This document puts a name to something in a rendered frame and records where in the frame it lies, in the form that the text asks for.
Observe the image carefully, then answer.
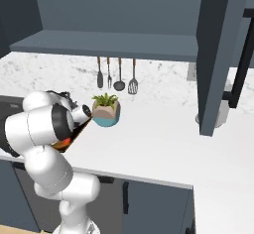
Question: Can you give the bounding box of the grey base cabinet front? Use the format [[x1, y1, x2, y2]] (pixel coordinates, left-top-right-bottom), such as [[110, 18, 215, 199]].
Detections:
[[13, 167, 124, 234]]

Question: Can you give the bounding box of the dark blue base cabinet door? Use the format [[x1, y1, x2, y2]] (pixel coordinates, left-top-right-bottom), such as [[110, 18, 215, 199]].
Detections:
[[0, 159, 42, 234], [121, 178, 194, 234]]

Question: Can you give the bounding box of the potted plant in teal pot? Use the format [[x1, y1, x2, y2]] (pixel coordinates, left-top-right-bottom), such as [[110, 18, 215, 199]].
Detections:
[[91, 92, 122, 129]]

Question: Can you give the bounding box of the black hob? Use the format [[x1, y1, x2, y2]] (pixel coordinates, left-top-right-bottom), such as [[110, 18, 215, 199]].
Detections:
[[0, 94, 27, 157]]

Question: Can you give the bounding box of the hanging slotted spatula wooden handle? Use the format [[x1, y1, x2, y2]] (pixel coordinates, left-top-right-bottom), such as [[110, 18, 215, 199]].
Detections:
[[127, 58, 140, 96]]

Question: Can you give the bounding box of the hanging ladle wooden handle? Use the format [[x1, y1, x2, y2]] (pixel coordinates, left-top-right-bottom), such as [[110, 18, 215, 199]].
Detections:
[[112, 58, 126, 92]]

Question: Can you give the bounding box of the hanging fork wooden handle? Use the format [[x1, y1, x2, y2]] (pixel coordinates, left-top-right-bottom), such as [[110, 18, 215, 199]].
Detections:
[[105, 57, 113, 89]]

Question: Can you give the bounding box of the hanging dark spoon wooden handle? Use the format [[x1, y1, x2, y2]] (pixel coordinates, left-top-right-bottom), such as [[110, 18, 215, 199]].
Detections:
[[96, 56, 104, 89]]

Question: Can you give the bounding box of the dark blue wall cabinet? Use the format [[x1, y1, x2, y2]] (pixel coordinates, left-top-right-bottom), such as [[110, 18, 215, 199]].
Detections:
[[9, 0, 210, 63]]

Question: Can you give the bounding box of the short black handle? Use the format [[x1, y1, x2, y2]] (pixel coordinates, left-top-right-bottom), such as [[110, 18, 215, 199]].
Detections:
[[97, 175, 115, 184]]

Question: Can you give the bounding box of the dark blue wall cabinet door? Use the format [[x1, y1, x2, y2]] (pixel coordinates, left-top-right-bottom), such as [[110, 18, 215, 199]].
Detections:
[[0, 0, 44, 59], [230, 0, 254, 69], [195, 0, 248, 137]]

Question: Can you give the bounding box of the long black cabinet door handle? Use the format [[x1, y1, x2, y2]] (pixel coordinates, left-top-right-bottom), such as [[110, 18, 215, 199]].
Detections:
[[221, 8, 254, 109]]

